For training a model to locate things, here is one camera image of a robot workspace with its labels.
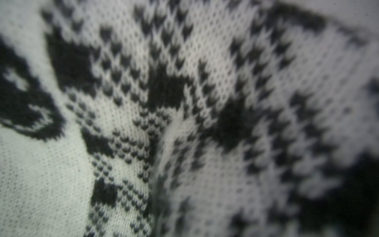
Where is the white black smiley scarf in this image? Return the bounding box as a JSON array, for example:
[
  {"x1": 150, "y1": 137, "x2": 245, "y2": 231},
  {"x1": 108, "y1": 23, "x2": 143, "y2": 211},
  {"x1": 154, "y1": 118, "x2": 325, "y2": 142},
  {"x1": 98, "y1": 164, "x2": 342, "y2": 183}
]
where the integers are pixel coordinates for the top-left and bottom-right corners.
[{"x1": 1, "y1": 1, "x2": 379, "y2": 237}]

